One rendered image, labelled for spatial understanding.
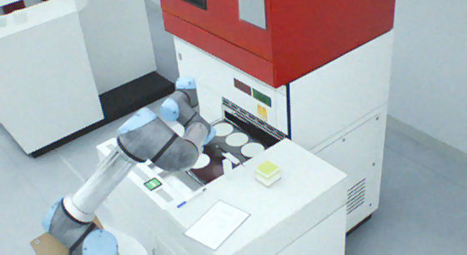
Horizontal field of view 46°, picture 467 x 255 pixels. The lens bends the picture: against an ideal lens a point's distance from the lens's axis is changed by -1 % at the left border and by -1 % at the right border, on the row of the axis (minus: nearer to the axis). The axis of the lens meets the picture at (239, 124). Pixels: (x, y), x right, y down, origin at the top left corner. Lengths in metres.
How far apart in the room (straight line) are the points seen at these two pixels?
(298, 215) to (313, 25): 0.74
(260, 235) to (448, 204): 1.82
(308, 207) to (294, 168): 0.20
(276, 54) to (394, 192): 1.69
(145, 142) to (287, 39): 0.76
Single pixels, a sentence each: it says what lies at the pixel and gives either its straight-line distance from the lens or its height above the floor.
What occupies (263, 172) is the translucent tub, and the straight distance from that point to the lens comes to 2.07.
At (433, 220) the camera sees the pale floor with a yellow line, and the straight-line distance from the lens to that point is 3.42.
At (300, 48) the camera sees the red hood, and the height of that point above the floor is 1.35.
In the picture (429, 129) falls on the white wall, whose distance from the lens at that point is 3.89.
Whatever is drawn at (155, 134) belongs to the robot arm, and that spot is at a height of 1.44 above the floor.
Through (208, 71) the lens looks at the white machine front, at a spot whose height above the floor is 1.08.
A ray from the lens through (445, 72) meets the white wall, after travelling 3.62.
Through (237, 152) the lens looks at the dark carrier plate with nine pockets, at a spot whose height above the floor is 0.90.
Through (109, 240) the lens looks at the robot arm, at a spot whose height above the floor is 1.09.
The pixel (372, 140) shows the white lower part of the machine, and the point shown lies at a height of 0.63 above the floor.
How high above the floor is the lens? 2.36
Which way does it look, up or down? 35 degrees down
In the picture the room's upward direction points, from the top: 5 degrees counter-clockwise
